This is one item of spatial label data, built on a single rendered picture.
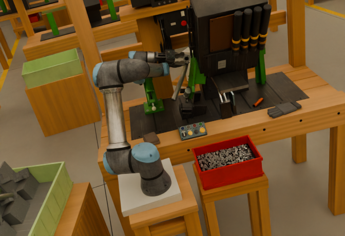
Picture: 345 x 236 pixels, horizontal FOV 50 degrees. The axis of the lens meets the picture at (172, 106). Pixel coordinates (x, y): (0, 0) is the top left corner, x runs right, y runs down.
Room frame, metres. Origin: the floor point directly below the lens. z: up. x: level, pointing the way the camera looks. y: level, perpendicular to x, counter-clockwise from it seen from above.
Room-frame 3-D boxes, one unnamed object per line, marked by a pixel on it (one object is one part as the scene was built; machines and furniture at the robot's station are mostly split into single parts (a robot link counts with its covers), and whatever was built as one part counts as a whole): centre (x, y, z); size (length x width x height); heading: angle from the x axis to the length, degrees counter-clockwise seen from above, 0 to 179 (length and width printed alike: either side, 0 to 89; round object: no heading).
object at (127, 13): (2.32, -0.25, 1.52); 0.90 x 0.25 x 0.04; 92
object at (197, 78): (2.00, -0.19, 1.17); 0.13 x 0.12 x 0.20; 92
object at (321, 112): (1.78, -0.27, 0.82); 1.50 x 0.14 x 0.15; 92
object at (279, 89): (2.06, -0.26, 0.89); 1.10 x 0.42 x 0.02; 92
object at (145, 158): (1.40, 0.17, 1.06); 0.13 x 0.12 x 0.14; 74
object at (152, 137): (1.77, 0.16, 0.91); 0.10 x 0.08 x 0.03; 13
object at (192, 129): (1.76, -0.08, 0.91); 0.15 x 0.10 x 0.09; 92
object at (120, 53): (2.43, -0.25, 1.23); 1.30 x 0.05 x 0.09; 92
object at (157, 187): (1.39, 0.16, 0.94); 0.15 x 0.15 x 0.10
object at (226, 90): (1.96, -0.34, 1.11); 0.39 x 0.16 x 0.03; 2
